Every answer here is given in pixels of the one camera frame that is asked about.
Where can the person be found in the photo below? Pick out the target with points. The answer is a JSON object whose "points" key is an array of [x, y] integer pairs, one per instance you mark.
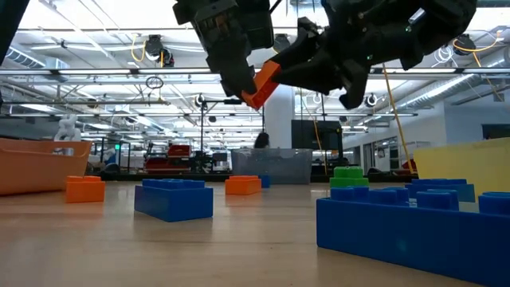
{"points": [[261, 140]]}

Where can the orange plastic bin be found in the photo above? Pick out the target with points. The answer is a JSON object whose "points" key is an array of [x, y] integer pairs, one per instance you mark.
{"points": [[40, 167]]}

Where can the blue toy brick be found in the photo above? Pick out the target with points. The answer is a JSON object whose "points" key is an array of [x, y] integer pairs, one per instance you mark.
{"points": [[398, 235], [173, 203], [265, 181], [438, 182]]}

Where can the silver ventilation duct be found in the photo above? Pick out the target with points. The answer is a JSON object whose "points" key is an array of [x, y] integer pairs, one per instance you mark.
{"points": [[438, 91]]}

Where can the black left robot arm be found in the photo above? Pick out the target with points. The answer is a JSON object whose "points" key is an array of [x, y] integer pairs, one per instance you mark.
{"points": [[10, 24]]}

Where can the red tool cart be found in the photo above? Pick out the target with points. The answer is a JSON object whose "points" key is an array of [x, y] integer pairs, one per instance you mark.
{"points": [[175, 157]]}

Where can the black aluminium table frame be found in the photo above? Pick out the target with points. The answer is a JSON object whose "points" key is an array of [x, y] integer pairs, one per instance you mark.
{"points": [[127, 177]]}

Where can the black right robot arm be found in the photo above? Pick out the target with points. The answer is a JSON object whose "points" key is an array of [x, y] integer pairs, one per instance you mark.
{"points": [[446, 24]]}

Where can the green toy brick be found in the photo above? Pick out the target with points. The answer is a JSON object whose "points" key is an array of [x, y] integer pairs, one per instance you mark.
{"points": [[349, 177]]}

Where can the yellow translucent plastic bin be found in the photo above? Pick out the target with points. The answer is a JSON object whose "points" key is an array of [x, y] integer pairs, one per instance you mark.
{"points": [[470, 163]]}

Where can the orange toy brick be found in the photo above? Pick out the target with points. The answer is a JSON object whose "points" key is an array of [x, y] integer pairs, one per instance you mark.
{"points": [[263, 85], [243, 186], [85, 191]]}

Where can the dark wall screen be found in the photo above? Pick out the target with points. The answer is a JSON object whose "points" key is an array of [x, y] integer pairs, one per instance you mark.
{"points": [[496, 131]]}

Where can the black monitor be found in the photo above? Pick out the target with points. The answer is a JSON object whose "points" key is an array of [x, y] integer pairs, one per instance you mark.
{"points": [[315, 134]]}

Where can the white pillar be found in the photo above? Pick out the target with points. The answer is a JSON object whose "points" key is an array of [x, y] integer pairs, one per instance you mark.
{"points": [[279, 123]]}

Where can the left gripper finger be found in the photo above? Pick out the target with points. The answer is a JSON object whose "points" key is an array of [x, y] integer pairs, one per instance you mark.
{"points": [[239, 81]]}

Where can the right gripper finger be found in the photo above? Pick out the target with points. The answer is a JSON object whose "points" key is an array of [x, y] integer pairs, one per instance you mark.
{"points": [[315, 77], [299, 52]]}

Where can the black camera stand frame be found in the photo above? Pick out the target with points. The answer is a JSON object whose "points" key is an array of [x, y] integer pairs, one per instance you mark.
{"points": [[202, 131]]}

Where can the grey translucent plastic bin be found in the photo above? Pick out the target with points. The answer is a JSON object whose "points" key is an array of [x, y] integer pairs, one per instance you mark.
{"points": [[275, 165]]}

